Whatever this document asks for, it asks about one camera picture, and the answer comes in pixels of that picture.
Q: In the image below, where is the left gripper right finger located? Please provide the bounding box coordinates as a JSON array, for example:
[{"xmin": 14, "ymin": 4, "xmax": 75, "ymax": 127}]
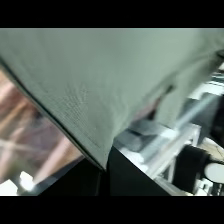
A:
[{"xmin": 100, "ymin": 145, "xmax": 172, "ymax": 197}]

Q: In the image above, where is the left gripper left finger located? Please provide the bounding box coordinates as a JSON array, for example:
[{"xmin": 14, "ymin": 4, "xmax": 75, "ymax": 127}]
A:
[{"xmin": 39, "ymin": 158, "xmax": 107, "ymax": 197}]

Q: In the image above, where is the green T-shirt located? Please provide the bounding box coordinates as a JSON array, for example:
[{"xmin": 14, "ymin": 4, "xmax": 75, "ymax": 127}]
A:
[{"xmin": 0, "ymin": 27, "xmax": 224, "ymax": 172}]

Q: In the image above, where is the silver frame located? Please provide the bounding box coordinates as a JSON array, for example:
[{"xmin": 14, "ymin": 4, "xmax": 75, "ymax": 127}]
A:
[{"xmin": 113, "ymin": 71, "xmax": 224, "ymax": 197}]

